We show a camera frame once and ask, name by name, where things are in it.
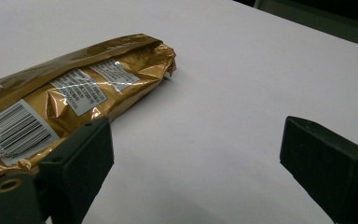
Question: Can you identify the gold foil snack packet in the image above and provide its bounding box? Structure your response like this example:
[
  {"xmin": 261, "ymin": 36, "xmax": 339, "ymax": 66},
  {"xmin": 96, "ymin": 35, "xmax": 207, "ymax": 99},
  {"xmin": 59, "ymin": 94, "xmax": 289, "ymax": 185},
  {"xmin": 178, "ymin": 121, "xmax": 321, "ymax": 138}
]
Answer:
[{"xmin": 0, "ymin": 33, "xmax": 177, "ymax": 190}]

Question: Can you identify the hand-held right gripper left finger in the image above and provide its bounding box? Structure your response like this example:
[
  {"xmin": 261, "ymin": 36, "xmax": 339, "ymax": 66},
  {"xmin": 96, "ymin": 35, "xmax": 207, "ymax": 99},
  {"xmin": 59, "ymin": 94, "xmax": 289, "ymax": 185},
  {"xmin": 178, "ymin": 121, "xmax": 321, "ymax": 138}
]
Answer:
[{"xmin": 0, "ymin": 117, "xmax": 116, "ymax": 224}]

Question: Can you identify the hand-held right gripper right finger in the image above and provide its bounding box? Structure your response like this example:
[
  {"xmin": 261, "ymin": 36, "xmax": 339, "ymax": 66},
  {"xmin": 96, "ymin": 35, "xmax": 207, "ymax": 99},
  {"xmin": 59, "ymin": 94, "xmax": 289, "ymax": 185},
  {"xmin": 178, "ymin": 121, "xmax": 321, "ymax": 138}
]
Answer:
[{"xmin": 279, "ymin": 116, "xmax": 358, "ymax": 224}]

